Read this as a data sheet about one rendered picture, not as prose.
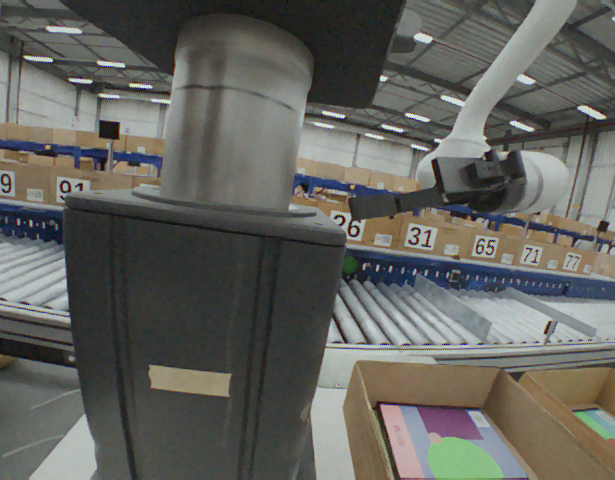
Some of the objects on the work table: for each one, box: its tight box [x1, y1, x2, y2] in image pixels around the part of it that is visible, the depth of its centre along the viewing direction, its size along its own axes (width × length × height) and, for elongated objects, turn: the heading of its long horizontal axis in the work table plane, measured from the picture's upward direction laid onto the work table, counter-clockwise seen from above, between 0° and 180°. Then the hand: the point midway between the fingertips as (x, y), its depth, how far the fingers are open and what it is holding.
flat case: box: [375, 401, 529, 480], centre depth 33 cm, size 14×19×2 cm
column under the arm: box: [63, 186, 347, 480], centre depth 25 cm, size 26×26×33 cm
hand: (393, 195), depth 27 cm, fingers open, 13 cm apart
